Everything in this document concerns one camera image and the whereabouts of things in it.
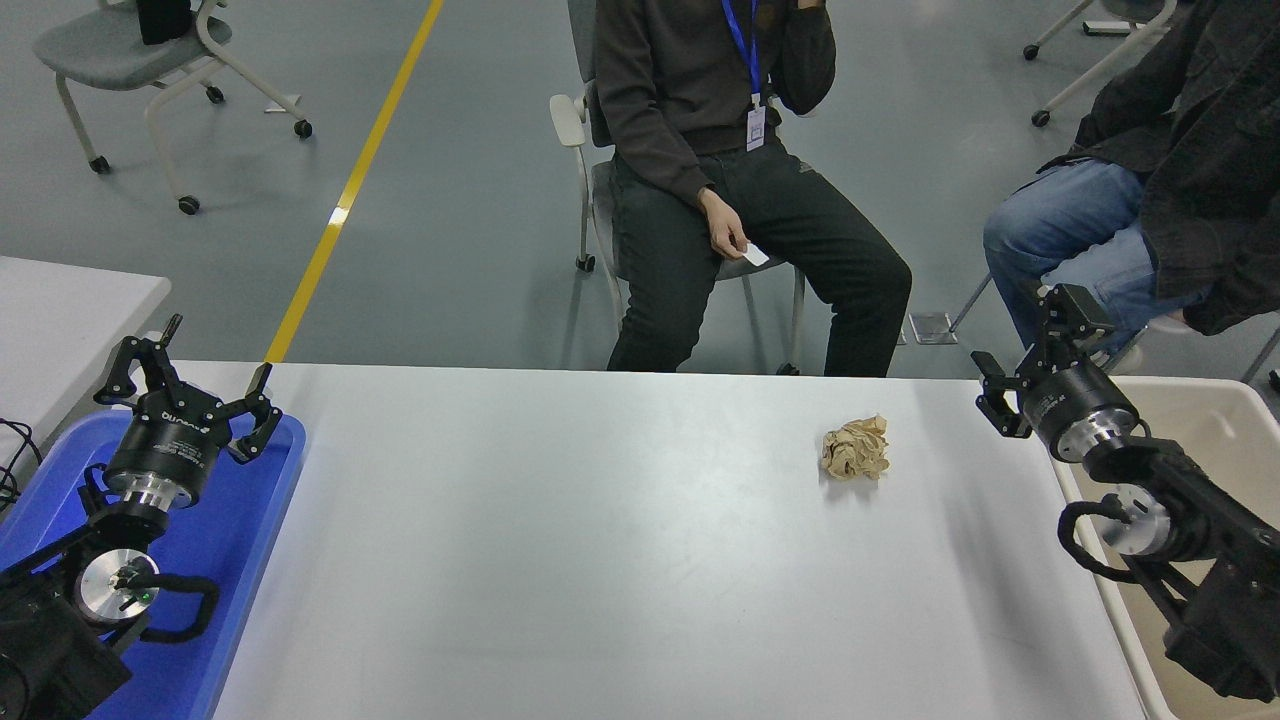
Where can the metal floor socket plate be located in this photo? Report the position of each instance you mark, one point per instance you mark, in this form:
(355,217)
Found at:
(935,328)

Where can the white side table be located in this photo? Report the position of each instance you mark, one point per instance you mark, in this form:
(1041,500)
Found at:
(60,320)

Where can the seated person in jeans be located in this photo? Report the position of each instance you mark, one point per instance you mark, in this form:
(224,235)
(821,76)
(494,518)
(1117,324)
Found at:
(1220,150)

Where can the white-legged wheeled chair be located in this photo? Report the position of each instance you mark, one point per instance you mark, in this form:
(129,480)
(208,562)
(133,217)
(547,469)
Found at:
(1041,119)

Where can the crumpled tan paper ball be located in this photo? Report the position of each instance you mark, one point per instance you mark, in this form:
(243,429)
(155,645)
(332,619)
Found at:
(853,449)

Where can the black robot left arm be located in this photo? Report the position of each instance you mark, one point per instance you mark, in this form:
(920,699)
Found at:
(50,650)

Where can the black bag on chair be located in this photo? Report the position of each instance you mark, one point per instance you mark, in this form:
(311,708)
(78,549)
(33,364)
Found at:
(164,20)

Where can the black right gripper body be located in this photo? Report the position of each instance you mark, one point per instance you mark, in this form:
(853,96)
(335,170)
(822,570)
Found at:
(1075,400)

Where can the large pale beige bin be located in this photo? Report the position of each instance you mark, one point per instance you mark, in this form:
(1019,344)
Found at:
(1220,430)

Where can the blue plastic tray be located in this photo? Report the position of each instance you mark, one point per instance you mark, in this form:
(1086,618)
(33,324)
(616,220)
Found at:
(240,540)

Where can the white-armed chair under person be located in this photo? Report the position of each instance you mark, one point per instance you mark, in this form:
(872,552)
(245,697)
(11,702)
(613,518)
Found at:
(565,120)

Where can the white-seated chair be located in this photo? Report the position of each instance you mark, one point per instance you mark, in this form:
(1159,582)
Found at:
(1172,326)

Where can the small white card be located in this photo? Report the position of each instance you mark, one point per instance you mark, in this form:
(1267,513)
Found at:
(757,255)

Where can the person's right hand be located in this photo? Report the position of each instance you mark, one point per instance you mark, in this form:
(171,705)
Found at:
(722,222)

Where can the grey wheeled office chair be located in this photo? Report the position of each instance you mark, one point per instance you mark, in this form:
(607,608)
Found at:
(108,45)

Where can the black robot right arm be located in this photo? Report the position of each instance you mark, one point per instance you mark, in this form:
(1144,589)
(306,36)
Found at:
(1230,600)

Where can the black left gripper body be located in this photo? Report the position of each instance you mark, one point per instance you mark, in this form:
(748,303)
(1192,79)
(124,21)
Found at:
(165,440)

